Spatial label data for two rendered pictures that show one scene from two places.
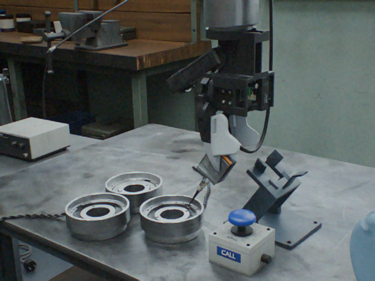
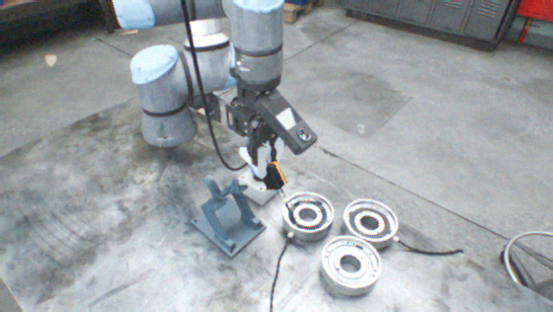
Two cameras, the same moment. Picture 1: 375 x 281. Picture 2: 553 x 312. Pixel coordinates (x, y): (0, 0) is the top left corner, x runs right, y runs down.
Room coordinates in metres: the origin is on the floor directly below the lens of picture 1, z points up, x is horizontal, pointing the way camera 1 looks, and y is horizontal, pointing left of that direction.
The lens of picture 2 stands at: (1.25, -0.03, 1.39)
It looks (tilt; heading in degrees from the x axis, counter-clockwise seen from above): 40 degrees down; 181
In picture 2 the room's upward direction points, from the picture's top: straight up
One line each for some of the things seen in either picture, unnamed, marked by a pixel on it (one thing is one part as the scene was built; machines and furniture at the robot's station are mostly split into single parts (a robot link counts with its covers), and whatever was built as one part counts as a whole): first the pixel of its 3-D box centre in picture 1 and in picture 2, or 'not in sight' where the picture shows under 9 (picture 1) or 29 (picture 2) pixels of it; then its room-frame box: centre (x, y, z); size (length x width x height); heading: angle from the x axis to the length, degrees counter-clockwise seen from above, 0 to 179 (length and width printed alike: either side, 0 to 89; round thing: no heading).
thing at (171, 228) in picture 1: (172, 218); (307, 217); (0.78, 0.02, 0.82); 0.10 x 0.10 x 0.04
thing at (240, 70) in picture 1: (235, 71); (257, 104); (0.74, -0.07, 1.07); 0.09 x 0.08 x 0.12; 49
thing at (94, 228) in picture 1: (98, 216); (368, 225); (0.80, 0.15, 0.82); 0.10 x 0.10 x 0.04
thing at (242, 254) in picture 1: (244, 245); (259, 181); (0.68, -0.08, 0.82); 0.08 x 0.07 x 0.05; 51
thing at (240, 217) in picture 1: (241, 228); not in sight; (0.69, -0.08, 0.85); 0.04 x 0.04 x 0.05
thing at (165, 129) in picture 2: not in sight; (167, 116); (0.46, -0.35, 0.85); 0.15 x 0.15 x 0.10
